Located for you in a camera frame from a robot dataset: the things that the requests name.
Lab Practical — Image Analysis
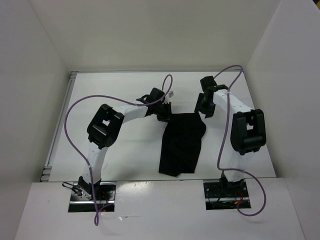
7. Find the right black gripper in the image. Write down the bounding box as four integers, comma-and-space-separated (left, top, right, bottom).
194, 92, 217, 118

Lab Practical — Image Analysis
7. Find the purple cable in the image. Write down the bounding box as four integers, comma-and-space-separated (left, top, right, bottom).
212, 64, 268, 217
63, 73, 174, 227

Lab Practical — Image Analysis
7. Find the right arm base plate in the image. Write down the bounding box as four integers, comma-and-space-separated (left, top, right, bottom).
203, 179, 251, 211

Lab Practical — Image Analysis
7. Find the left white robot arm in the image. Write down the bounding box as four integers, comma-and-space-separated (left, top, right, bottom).
78, 87, 171, 200

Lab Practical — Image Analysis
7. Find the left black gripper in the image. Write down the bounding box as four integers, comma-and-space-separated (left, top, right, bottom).
153, 101, 174, 124

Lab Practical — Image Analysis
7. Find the black skirt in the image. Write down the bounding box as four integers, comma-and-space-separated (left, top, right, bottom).
158, 112, 207, 177

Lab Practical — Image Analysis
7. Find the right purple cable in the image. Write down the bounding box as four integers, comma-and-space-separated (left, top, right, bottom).
212, 64, 268, 217

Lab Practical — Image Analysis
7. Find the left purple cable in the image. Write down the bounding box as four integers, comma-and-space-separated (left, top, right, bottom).
63, 73, 174, 227

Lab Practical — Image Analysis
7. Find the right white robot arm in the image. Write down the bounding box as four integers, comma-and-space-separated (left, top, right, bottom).
195, 76, 267, 197

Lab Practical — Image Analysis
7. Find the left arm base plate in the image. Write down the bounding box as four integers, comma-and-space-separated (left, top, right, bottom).
62, 182, 116, 213

